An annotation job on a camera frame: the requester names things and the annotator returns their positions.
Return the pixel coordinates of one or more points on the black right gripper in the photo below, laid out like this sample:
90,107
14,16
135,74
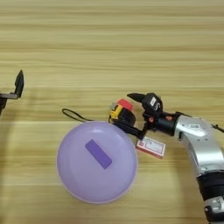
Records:
164,124

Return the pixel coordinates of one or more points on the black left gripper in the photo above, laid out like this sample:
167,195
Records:
3,100

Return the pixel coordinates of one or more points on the yellow black tape measure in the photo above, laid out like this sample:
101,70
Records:
127,116

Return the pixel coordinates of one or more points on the red block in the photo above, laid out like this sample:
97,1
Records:
125,104

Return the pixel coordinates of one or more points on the red white card box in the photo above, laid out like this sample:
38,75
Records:
151,147

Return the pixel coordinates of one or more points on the purple round plate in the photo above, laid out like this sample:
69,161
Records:
75,175

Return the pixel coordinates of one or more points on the right gripper white-labelled black box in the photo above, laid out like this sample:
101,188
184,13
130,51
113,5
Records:
152,102

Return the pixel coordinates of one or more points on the purple rectangular block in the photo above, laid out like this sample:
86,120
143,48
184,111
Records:
98,154

